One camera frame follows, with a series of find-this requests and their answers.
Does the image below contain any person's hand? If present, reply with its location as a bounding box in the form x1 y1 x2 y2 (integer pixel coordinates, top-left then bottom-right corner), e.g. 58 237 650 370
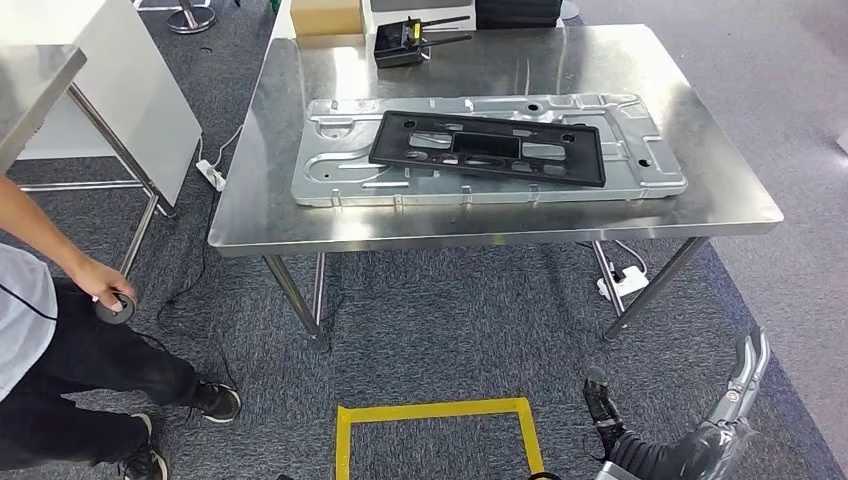
69 254 138 313

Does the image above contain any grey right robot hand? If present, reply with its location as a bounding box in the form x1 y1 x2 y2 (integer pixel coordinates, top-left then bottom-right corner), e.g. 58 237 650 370
582 325 773 480

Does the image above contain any grey tape roll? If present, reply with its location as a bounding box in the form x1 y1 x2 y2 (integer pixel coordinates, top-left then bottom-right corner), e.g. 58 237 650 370
94 291 139 326

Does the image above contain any black plastic plate holder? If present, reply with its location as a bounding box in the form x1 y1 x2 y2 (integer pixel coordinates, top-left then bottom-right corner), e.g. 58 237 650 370
368 109 607 189

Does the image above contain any steel workbench table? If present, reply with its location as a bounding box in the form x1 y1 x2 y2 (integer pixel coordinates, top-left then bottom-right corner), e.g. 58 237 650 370
207 23 785 352

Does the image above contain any person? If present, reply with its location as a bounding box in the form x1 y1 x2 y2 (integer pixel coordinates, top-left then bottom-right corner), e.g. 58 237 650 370
0 175 243 480

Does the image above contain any white power plug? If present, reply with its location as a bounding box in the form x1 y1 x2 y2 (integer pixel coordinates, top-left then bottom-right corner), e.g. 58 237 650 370
195 158 228 192

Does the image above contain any white panel desk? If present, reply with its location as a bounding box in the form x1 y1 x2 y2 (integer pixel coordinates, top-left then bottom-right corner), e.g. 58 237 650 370
16 0 203 208

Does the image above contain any white power strip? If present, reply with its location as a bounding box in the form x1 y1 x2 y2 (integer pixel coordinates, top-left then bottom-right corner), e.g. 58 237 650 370
596 264 651 301

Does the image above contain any steel side table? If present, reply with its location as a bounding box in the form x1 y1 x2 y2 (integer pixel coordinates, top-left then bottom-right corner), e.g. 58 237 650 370
0 44 179 280

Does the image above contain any stamped sheet metal panel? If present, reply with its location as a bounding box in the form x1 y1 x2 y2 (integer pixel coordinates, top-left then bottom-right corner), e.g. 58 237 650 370
290 92 689 209

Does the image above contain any chrome stool base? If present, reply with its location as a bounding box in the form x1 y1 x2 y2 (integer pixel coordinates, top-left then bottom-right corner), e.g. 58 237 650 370
165 0 218 36

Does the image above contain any white table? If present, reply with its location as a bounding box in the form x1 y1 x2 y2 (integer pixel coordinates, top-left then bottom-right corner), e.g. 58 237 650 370
270 0 571 42

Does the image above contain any cardboard box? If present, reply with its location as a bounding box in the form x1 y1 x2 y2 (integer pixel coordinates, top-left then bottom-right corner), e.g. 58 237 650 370
290 0 364 38

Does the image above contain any black router with antennas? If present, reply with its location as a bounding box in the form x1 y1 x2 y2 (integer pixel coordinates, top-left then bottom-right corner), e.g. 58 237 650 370
372 14 474 70

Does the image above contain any black case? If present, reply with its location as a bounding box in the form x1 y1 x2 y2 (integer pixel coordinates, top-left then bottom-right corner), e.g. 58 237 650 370
474 0 564 30

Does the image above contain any thin black floor cable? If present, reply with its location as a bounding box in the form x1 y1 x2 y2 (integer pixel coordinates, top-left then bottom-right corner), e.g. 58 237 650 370
152 188 240 392

